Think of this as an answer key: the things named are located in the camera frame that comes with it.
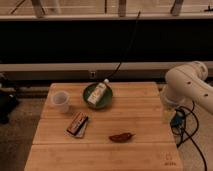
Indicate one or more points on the dark object at left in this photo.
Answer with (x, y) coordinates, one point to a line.
(8, 102)

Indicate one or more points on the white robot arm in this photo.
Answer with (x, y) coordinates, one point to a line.
(188, 81)

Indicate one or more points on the white bottle in bowl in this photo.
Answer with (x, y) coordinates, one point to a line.
(98, 92)

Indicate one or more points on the white wall outlet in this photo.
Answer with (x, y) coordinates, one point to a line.
(92, 74)

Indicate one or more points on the translucent plastic cup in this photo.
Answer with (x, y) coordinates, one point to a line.
(60, 101)

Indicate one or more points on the green bowl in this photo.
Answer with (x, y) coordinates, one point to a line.
(103, 102)

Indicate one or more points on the brown snack packet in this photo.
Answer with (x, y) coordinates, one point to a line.
(78, 125)

